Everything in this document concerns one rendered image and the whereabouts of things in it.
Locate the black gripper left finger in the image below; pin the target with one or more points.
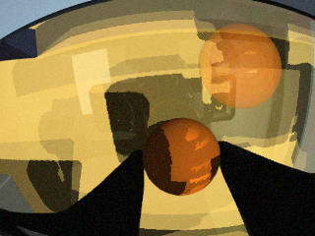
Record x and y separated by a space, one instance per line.
114 208

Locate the clear low glass wall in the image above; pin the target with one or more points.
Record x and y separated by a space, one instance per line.
116 17

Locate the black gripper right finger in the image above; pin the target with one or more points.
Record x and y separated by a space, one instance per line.
273 199

